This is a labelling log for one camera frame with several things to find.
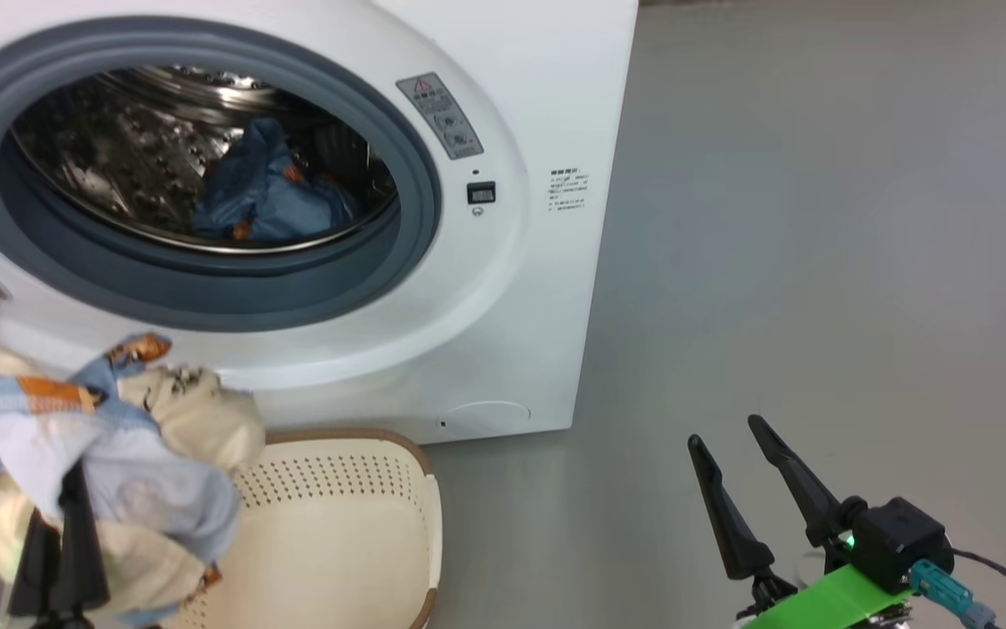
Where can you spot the round white filter cover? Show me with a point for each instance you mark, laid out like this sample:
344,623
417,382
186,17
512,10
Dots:
487,418

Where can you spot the blue patterned garment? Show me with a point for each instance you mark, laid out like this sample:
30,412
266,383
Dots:
276,196

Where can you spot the steel washing drum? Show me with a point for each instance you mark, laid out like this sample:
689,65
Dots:
119,148

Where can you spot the grey rubber door gasket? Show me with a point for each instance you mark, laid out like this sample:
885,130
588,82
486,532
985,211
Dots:
407,227

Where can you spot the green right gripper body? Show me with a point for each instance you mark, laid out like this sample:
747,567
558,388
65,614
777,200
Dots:
826,603

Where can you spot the light blue garment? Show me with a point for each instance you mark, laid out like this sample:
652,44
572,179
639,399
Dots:
119,472

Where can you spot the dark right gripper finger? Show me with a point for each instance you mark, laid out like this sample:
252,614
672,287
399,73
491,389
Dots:
730,524
804,489

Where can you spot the white washing machine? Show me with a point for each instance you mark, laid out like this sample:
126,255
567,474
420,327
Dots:
512,306

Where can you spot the grey warning sticker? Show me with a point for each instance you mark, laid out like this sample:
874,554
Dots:
439,115

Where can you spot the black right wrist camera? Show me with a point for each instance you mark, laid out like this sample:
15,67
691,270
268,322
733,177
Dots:
900,537

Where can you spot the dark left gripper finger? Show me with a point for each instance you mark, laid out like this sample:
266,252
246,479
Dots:
36,577
79,559

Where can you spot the cream garment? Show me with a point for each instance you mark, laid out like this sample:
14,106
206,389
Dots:
197,419

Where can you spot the cream perforated laundry basket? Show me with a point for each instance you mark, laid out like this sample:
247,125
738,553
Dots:
337,542

